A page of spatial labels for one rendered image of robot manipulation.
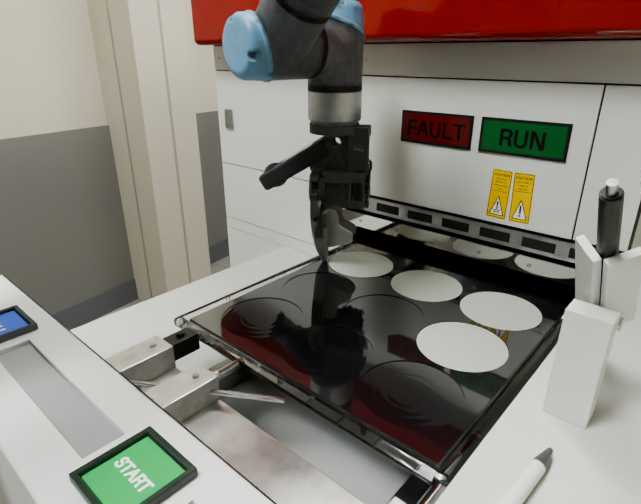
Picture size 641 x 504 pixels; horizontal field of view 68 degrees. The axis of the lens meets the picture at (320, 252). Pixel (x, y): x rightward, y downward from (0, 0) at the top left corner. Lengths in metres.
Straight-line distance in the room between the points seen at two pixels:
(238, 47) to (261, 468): 0.44
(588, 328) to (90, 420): 0.35
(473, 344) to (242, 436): 0.27
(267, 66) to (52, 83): 1.82
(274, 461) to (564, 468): 0.23
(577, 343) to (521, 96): 0.42
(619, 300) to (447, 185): 0.44
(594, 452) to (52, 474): 0.35
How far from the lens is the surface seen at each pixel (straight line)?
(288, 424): 0.57
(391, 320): 0.61
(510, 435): 0.37
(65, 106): 2.37
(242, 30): 0.59
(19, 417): 0.43
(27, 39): 2.32
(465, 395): 0.50
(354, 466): 0.53
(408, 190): 0.80
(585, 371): 0.37
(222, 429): 0.49
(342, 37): 0.66
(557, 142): 0.70
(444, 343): 0.57
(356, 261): 0.76
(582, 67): 0.69
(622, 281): 0.36
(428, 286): 0.70
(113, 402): 0.41
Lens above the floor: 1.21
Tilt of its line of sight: 23 degrees down
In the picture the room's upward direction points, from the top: straight up
